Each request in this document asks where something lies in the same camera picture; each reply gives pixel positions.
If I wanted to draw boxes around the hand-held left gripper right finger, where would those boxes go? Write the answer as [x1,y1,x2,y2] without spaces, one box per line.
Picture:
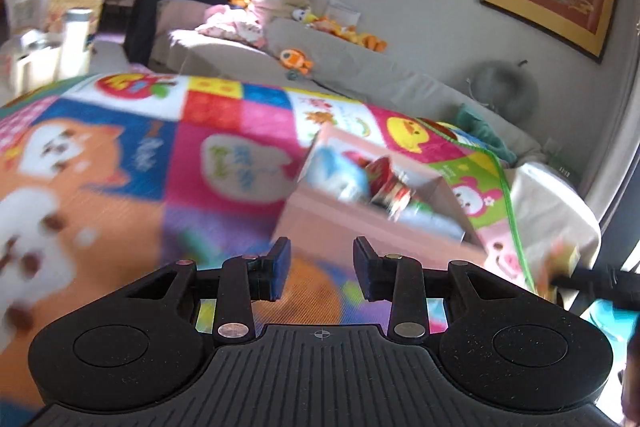
[353,236,551,340]

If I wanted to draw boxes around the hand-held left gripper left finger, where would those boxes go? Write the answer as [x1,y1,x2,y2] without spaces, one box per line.
[117,237,292,342]

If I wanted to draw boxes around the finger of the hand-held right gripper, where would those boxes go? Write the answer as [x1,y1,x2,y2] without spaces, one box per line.
[550,269,640,308]

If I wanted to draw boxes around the pink cardboard box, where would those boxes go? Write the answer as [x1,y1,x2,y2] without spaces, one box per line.
[272,123,488,268]

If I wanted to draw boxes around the small red snack packet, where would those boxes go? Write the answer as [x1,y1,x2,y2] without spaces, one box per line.
[365,157,416,220]

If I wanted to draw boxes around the blue white tissue packet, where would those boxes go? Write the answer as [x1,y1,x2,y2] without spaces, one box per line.
[305,147,371,202]

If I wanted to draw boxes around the colourful cartoon play mat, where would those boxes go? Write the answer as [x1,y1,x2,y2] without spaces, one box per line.
[0,73,538,358]

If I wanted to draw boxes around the teal cloth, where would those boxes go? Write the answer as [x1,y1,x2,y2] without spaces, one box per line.
[457,104,518,162]

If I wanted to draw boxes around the clownfish plush toy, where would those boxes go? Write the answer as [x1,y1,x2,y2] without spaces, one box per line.
[279,49,315,75]

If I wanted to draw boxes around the grey neck pillow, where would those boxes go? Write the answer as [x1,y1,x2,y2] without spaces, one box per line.
[472,61,538,120]

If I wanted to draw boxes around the orange yellow plush toys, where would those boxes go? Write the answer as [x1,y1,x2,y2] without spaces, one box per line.
[320,18,388,52]

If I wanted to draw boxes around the black fish tank cabinet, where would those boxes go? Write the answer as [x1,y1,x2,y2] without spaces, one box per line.
[123,0,236,68]

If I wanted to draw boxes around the white thermos bottle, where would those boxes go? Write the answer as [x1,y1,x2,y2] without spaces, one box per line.
[60,9,93,80]

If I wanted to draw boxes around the white pitcher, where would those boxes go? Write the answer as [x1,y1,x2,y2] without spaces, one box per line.
[10,32,63,95]

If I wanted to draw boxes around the yellow wicker basket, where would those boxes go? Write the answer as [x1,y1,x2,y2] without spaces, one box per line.
[47,0,106,45]

